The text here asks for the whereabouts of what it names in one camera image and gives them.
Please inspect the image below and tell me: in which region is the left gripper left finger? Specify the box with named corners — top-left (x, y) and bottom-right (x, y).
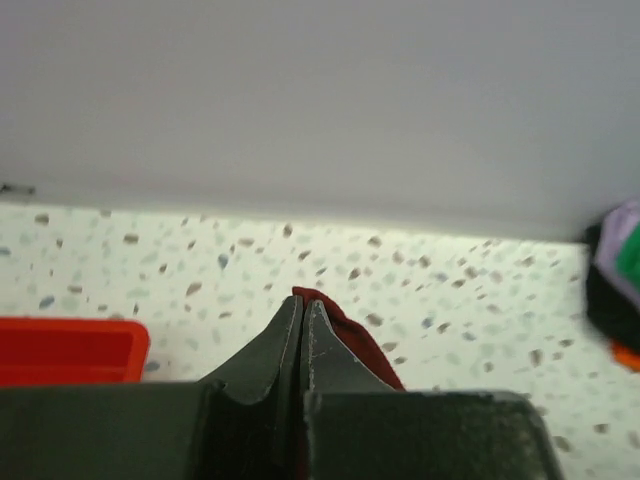
top-left (200, 296), bottom-right (303, 479)

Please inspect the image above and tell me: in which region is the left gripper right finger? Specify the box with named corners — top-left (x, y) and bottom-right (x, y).
top-left (300, 301), bottom-right (396, 479)

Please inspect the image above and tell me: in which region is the dark red t shirt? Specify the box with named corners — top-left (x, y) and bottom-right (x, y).
top-left (292, 286), bottom-right (405, 391)

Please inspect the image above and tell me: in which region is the red plastic bin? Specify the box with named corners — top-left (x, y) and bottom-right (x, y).
top-left (1, 317), bottom-right (150, 387)

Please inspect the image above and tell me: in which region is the black folded t shirt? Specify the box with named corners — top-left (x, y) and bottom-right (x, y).
top-left (583, 223), bottom-right (639, 354)

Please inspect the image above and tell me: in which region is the orange folded t shirt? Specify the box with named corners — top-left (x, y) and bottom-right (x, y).
top-left (611, 342), bottom-right (640, 373)

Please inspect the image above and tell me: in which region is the green folded t shirt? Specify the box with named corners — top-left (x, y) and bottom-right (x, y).
top-left (616, 239), bottom-right (639, 283)

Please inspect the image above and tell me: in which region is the lilac folded t shirt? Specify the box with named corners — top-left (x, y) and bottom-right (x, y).
top-left (593, 198), bottom-right (639, 309)

